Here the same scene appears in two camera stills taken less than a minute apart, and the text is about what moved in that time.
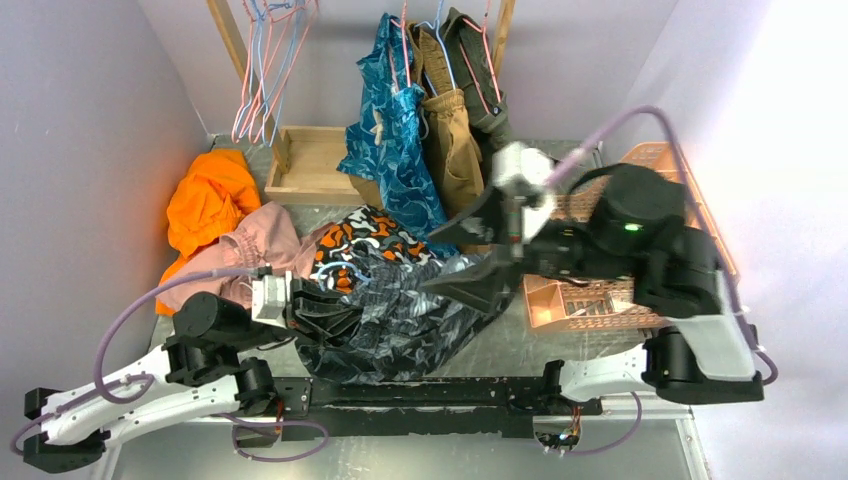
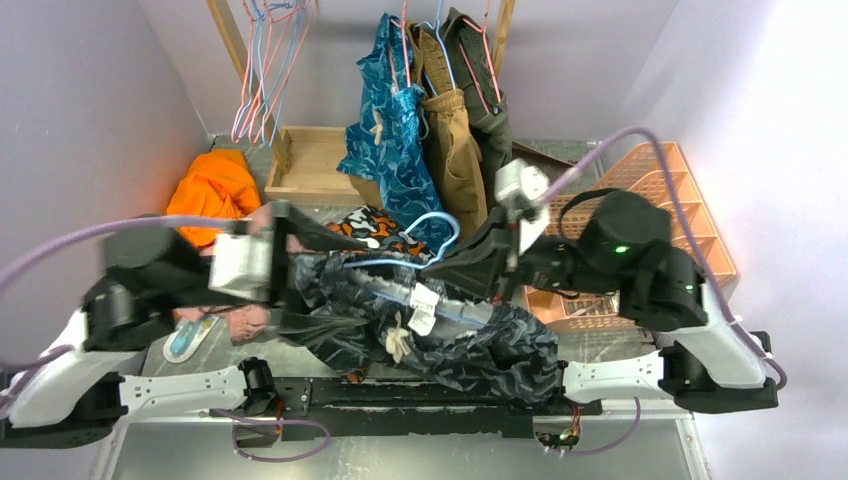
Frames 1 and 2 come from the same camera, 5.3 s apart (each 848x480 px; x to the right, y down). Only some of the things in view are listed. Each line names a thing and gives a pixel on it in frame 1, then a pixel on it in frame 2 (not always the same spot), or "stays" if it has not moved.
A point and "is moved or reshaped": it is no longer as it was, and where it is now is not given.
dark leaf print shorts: (402, 327) is moved or reshaped
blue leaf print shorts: (386, 138) stays
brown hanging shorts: (454, 148) stays
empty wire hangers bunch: (277, 35) stays
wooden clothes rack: (306, 162) stays
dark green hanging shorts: (472, 58) stays
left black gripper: (313, 313) -> (288, 220)
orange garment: (217, 193) stays
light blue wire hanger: (357, 271) -> (427, 310)
